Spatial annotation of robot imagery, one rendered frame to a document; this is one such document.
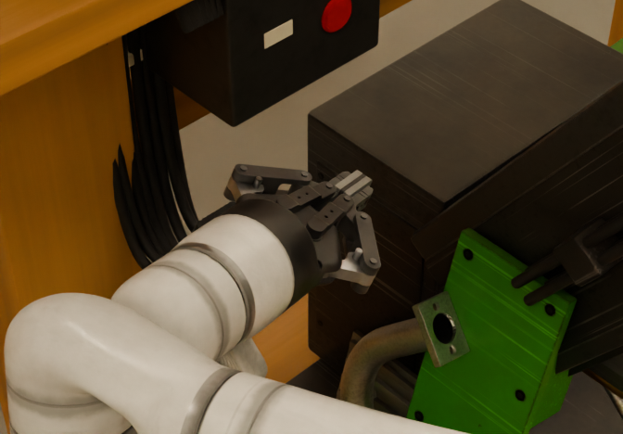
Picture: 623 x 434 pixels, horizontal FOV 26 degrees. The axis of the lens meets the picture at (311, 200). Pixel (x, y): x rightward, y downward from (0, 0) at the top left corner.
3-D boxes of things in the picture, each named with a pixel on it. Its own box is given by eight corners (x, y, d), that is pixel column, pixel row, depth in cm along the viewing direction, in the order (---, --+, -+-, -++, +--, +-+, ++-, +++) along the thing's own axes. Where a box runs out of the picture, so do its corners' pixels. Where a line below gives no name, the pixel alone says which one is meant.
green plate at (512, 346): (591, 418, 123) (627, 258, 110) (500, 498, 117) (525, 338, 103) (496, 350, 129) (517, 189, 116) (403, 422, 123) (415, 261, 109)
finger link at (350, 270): (308, 287, 89) (300, 263, 91) (370, 295, 91) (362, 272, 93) (322, 261, 88) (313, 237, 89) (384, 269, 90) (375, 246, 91)
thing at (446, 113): (602, 301, 157) (651, 66, 135) (423, 446, 142) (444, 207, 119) (482, 223, 167) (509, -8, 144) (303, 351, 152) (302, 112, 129)
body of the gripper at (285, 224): (311, 268, 82) (382, 214, 90) (205, 191, 85) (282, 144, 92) (270, 353, 87) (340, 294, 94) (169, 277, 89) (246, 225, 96)
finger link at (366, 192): (321, 221, 95) (354, 196, 99) (354, 245, 94) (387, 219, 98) (328, 205, 94) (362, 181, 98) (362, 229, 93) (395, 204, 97)
